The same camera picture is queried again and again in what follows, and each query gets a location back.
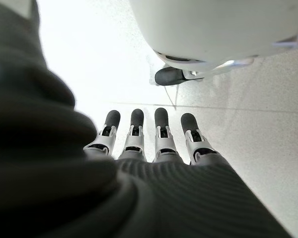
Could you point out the dark robot left hand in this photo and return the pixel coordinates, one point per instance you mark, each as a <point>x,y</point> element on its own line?
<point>52,173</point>

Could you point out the black robot left foot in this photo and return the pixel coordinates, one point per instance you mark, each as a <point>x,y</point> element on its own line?
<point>166,77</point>

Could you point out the white robot left leg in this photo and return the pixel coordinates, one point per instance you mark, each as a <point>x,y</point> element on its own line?
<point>213,24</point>

